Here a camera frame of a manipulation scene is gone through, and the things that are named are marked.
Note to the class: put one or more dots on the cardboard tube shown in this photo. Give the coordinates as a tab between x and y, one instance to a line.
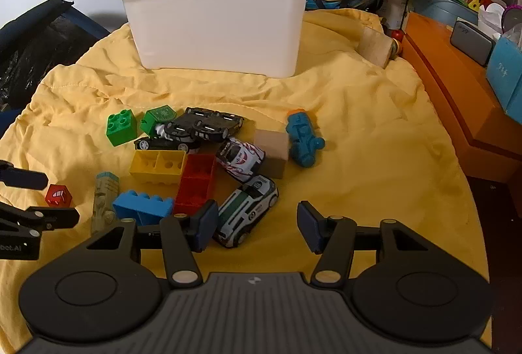
375	48

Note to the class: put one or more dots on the white plastic container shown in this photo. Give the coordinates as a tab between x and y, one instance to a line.
216	23

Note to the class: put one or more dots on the red printed cube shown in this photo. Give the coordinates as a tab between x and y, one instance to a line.
59	195

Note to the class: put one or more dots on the grey case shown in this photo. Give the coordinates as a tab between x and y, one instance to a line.
473	42

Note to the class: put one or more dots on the small red ball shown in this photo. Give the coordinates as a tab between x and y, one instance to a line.
398	36

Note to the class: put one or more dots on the dark blue stroller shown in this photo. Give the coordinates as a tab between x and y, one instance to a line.
36	48

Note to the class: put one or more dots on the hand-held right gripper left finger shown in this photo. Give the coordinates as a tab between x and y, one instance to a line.
206	225

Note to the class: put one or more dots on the orange cardboard box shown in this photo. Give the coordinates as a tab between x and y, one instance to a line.
448	93

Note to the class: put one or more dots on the green building block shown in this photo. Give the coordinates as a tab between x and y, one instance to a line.
122	130

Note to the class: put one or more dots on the brown wooden cube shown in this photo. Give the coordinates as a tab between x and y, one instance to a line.
273	152

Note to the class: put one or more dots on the green printed cube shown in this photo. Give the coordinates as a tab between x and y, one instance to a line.
157	118

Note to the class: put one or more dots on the yellow building block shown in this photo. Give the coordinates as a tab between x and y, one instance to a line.
157	168

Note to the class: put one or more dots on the white and red toy car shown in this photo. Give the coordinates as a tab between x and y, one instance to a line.
240	158

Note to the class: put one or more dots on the red building block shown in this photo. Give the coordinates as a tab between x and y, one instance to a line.
198	182

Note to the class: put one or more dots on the white and green toy car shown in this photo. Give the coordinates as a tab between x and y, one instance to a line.
248	207

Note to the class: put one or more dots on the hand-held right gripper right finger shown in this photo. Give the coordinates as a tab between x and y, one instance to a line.
310	229

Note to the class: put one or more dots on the blue toy figure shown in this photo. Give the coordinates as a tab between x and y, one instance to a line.
301	138

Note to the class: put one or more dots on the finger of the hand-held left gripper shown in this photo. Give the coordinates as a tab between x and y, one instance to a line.
57	217
24	178

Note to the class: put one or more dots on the yellow blanket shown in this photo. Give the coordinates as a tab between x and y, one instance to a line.
367	113

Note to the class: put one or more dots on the blue building block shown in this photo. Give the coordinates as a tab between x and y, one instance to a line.
140	209

